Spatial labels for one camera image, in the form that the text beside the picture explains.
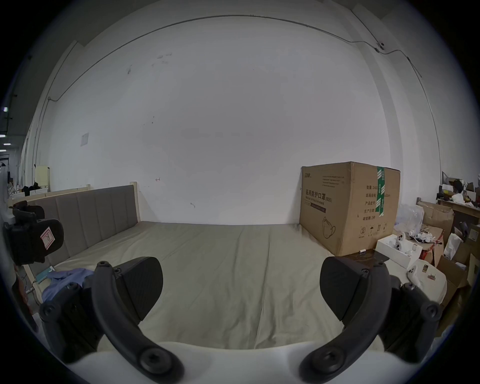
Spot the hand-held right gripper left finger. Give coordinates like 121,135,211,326
39,257,184,384

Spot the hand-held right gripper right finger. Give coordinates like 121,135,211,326
298,256,443,384

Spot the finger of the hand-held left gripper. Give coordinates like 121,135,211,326
3,218,65,266
8,200,46,225

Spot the black flat plate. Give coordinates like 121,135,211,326
343,250,391,268

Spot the blue garment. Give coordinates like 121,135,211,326
41,267,95,303

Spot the white hand controller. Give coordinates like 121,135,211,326
407,263,425,289

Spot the white open box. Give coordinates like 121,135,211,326
375,232,424,268

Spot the grey padded headboard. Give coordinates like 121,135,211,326
9,181,142,269

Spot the white round container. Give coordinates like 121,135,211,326
407,262,448,305

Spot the clear plastic bag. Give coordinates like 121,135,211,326
394,203,425,236

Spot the pile of cardboard cartons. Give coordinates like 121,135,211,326
415,200,480,332

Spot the large brown cardboard carton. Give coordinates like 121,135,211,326
299,161,401,257

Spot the bed with beige sheet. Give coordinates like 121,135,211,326
32,220,379,351

